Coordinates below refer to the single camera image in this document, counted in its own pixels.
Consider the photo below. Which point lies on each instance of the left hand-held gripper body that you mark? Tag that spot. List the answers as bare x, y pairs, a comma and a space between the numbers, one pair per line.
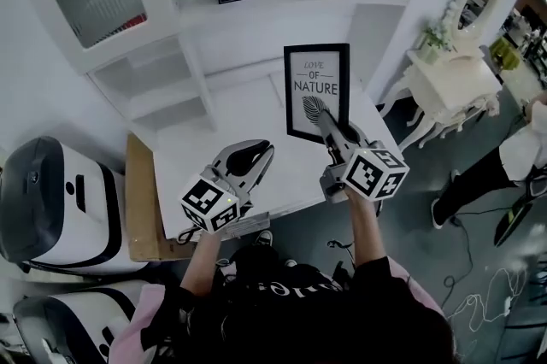
209, 204

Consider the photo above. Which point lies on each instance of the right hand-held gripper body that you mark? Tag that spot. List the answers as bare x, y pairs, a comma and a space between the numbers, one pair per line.
374, 174

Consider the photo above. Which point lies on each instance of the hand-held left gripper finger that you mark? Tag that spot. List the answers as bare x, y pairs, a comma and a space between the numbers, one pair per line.
258, 170
222, 157

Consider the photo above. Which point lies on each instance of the black framed nature print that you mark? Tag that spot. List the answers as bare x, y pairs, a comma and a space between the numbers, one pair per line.
316, 89

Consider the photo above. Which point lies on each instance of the person's left forearm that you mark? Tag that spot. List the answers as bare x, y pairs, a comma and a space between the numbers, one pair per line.
203, 264

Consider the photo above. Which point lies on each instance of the person's right forearm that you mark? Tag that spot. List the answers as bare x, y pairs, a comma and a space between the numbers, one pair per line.
367, 230

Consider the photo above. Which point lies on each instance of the white desk with hutch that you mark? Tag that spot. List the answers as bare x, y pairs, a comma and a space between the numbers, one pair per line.
248, 123

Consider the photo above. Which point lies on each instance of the person's sneaker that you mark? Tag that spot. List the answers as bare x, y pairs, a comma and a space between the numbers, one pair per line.
262, 238
290, 263

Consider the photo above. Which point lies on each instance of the long cardboard box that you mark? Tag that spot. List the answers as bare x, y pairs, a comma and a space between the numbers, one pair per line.
141, 200

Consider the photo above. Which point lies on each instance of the cream dressing table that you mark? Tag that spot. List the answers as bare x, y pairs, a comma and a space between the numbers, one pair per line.
448, 84

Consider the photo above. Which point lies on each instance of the small pale flower pot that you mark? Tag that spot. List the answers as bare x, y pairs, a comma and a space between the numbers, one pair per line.
437, 39

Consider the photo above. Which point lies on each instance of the black and pink shirt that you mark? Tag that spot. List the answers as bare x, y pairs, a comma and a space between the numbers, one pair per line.
290, 302

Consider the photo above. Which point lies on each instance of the black green device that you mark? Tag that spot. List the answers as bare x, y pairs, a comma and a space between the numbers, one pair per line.
515, 217

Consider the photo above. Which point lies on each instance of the white and grey robot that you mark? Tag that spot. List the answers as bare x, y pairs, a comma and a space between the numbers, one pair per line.
81, 319
55, 200

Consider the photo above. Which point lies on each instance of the row of coloured books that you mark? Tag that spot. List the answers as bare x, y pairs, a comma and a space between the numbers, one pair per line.
128, 24

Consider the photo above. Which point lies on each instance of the yellow-green box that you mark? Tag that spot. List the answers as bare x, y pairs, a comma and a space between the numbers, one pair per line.
504, 54

